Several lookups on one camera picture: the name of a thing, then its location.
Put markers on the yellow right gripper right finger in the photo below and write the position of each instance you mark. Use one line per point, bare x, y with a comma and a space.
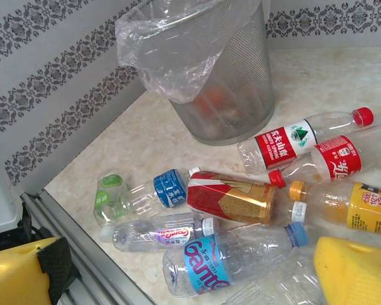
355, 276

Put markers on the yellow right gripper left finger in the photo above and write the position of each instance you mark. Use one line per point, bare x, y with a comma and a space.
16, 276

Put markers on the clear unlabelled plastic bottle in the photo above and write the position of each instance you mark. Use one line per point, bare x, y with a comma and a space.
289, 279

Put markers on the red and gold label bottle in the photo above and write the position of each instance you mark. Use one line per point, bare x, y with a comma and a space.
228, 197

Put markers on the Ganten light blue label bottle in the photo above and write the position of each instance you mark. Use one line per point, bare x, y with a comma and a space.
206, 263

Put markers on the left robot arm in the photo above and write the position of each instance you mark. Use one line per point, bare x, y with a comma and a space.
0, 197

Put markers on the grey metal mesh bin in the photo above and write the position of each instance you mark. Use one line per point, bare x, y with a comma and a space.
241, 79

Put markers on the clear plastic bin liner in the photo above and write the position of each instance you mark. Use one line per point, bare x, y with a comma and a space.
165, 63

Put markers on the orange juice plastic bottle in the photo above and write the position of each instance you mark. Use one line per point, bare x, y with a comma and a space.
368, 209

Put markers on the red label bottle white script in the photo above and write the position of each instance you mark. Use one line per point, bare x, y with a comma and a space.
336, 159

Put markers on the crushed green label bottle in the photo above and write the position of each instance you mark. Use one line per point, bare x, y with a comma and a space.
109, 182

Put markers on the Nongfu Spring water bottle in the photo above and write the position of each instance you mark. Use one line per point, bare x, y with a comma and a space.
273, 149

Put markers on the purple label clear bottle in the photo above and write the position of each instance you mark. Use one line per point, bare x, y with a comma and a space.
171, 236

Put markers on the blue label clear bottle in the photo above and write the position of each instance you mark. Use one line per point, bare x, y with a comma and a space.
169, 189

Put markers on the long aluminium frame rail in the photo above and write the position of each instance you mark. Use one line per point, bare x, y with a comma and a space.
92, 263

